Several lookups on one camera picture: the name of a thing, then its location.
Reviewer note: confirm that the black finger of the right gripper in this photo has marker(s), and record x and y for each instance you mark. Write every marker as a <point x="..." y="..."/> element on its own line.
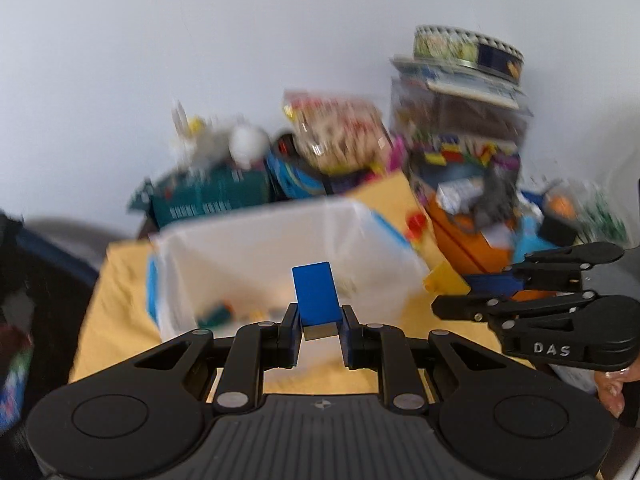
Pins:
<point x="553" y="270"/>
<point x="582" y="312"/>

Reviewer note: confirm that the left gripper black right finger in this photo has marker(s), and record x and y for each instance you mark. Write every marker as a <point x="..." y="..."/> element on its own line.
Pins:
<point x="386" y="350"/>

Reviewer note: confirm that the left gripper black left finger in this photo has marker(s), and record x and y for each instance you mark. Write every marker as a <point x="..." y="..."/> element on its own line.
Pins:
<point x="256" y="348"/>

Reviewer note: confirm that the teal toy car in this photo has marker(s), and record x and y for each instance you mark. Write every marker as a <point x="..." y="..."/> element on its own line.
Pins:
<point x="217" y="316"/>

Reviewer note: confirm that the dark blue block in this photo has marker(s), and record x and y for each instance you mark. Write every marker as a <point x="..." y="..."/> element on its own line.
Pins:
<point x="317" y="301"/>

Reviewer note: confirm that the person right hand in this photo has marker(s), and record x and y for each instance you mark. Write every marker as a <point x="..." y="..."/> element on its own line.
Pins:
<point x="610" y="386"/>

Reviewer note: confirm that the white plastic storage bin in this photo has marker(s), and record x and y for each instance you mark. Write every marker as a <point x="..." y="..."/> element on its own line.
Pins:
<point x="245" y="259"/>

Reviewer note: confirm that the orange cardboard box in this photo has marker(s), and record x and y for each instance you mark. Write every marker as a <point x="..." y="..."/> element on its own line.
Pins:
<point x="472" y="252"/>

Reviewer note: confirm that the yellow quilted blanket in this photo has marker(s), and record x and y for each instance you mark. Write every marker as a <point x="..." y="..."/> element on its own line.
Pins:
<point x="117" y="327"/>

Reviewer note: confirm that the dark green box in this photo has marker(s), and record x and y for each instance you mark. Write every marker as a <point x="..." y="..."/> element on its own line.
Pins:
<point x="183" y="195"/>

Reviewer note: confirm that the white plastic bag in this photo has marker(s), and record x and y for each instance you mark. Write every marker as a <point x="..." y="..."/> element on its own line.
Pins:
<point x="205" y="143"/>

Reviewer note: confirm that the bag of wooden pieces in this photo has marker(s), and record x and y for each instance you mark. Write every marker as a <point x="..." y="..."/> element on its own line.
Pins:
<point x="337" y="134"/>

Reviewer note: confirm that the dark blue bag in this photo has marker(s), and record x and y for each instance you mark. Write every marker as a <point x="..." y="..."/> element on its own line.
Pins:
<point x="45" y="294"/>

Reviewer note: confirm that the round decorated tin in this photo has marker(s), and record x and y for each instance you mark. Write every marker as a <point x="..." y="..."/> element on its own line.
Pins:
<point x="461" y="47"/>

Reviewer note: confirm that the rainbow ring stacking toy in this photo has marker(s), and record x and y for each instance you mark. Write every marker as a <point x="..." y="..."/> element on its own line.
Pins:
<point x="415" y="228"/>

